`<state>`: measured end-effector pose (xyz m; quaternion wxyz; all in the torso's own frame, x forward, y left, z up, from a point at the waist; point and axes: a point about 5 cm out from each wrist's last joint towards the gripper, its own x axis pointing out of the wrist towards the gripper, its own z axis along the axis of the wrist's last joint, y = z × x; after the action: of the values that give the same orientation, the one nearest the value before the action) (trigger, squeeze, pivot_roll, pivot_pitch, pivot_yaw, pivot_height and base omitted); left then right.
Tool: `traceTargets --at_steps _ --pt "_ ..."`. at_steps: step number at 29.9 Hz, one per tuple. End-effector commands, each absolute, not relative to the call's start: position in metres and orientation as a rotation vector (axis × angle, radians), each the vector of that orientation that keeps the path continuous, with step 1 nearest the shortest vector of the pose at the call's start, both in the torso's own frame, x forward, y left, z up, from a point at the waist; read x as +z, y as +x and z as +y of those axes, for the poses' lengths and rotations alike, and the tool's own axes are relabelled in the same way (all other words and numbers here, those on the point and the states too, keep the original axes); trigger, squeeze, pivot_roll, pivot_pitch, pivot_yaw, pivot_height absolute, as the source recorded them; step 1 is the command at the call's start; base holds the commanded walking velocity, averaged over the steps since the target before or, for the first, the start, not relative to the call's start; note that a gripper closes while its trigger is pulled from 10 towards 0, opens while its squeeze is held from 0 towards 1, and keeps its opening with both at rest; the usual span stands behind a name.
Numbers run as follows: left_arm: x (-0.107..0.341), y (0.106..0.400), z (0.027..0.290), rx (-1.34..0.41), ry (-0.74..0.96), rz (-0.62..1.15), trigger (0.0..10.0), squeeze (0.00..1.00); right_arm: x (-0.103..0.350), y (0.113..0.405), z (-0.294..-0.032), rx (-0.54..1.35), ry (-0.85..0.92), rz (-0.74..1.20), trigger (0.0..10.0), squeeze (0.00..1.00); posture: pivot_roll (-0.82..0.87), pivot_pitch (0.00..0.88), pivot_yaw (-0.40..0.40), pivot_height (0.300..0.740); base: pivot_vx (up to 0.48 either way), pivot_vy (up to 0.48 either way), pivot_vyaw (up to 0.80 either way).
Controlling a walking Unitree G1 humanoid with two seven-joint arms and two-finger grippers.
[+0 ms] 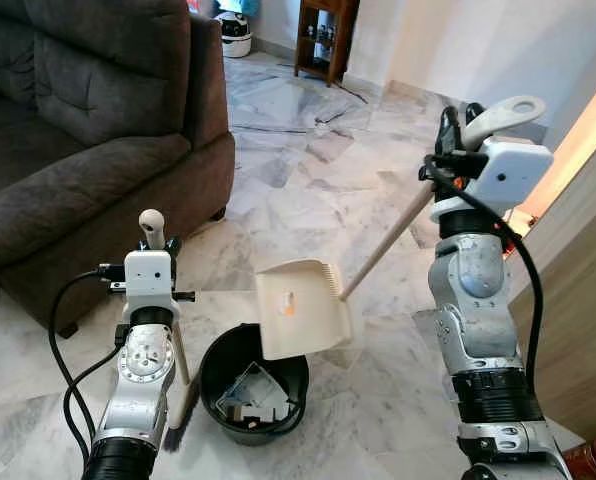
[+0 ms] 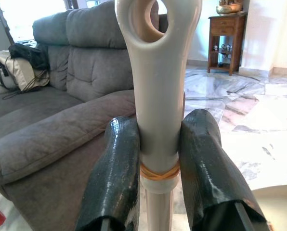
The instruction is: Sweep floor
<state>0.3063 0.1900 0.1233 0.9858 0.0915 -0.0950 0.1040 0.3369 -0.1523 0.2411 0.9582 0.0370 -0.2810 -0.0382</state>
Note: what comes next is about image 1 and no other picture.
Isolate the black round waste bin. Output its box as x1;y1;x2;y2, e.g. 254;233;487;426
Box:
198;322;311;447

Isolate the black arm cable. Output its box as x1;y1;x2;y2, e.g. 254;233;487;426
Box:
423;155;545;393
48;262;129;466

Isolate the light wooden cabinet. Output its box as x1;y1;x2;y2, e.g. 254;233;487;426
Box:
506;66;596;443

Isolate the dark wooden shelf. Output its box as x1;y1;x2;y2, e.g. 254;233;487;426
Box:
294;0;361;87

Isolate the red gold cylindrical container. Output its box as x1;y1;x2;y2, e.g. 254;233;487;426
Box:
561;427;596;480

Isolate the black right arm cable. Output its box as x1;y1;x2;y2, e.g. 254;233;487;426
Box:
423;155;545;393

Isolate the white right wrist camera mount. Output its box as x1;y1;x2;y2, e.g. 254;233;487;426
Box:
430;137;556;225

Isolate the beige long-handled broom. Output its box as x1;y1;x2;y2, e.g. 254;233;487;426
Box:
138;208;201;453

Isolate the white round appliance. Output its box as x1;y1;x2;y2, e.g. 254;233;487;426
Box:
218;10;255;59

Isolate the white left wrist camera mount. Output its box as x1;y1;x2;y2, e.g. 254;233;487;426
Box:
124;250;175;309

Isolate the thin black floor cable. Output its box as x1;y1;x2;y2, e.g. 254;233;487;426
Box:
228;80;374;133

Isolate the crumpled packaging waste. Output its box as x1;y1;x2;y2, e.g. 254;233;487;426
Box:
216;362;297;426

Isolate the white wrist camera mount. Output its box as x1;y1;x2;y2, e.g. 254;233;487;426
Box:
124;250;175;309
430;137;556;225

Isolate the dark brown fabric sofa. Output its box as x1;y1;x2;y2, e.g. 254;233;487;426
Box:
0;0;237;337

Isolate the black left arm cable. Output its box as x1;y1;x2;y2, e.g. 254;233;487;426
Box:
48;262;129;466

